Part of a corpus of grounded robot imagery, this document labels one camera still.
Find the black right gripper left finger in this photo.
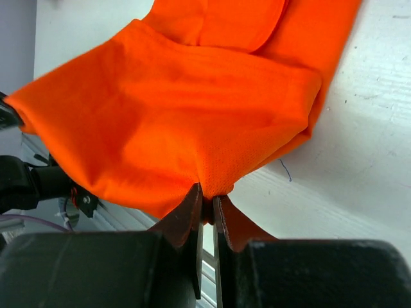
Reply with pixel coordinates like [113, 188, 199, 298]
[1, 184, 203, 307]

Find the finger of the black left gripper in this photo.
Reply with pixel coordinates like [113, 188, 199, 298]
[0, 92, 24, 130]

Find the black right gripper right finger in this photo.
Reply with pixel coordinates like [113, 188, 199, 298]
[213, 196, 410, 307]

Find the orange t shirt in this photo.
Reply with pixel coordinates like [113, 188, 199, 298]
[4, 0, 363, 225]

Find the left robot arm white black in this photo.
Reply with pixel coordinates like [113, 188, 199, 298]
[1, 155, 99, 218]

